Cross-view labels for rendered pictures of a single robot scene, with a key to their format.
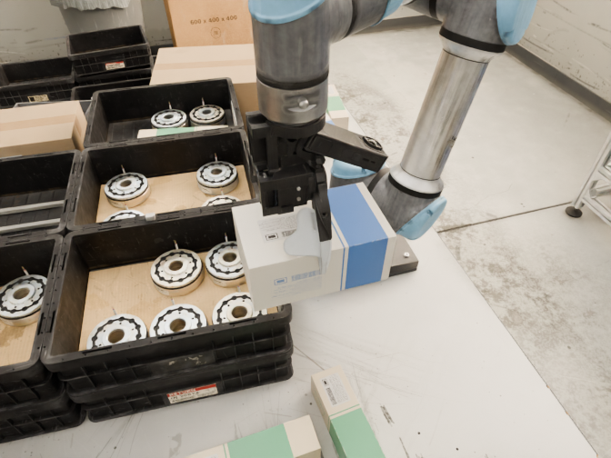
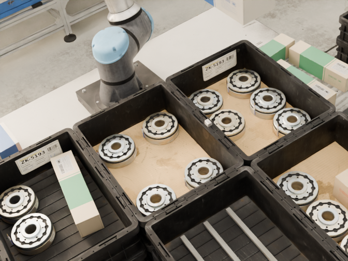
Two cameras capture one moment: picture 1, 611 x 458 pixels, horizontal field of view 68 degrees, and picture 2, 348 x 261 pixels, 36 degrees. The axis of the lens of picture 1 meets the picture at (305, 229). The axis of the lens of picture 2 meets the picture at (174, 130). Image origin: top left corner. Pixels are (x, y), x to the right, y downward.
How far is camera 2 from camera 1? 1.62 m
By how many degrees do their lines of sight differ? 66
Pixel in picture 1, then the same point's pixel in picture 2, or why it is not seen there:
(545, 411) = (210, 14)
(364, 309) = not seen: hidden behind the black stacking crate
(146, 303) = (256, 133)
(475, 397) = (216, 33)
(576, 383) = not seen: hidden behind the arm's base
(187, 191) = (137, 169)
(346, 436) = (270, 53)
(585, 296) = (40, 91)
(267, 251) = not seen: outside the picture
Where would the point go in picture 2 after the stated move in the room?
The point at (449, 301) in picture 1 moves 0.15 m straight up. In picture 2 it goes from (158, 51) to (153, 17)
